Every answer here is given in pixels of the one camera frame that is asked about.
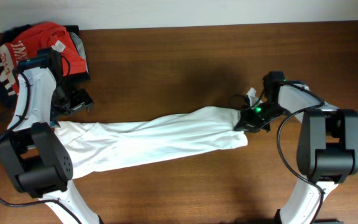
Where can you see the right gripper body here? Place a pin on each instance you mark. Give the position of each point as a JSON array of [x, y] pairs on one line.
[[259, 116]]

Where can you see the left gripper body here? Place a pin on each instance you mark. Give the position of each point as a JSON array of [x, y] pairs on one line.
[[70, 100]]

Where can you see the white t-shirt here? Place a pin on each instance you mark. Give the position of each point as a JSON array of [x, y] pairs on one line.
[[100, 147]]

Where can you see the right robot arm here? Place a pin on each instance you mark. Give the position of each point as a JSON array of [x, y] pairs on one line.
[[327, 151]]

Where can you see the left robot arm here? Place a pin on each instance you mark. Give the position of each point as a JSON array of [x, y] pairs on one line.
[[35, 160]]

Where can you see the grey folded garment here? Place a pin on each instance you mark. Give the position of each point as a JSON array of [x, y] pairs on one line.
[[80, 47]]

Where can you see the red folded t-shirt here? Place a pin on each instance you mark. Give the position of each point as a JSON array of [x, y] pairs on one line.
[[29, 42]]

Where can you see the black folded t-shirt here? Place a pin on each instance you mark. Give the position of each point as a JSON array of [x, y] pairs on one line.
[[5, 99]]

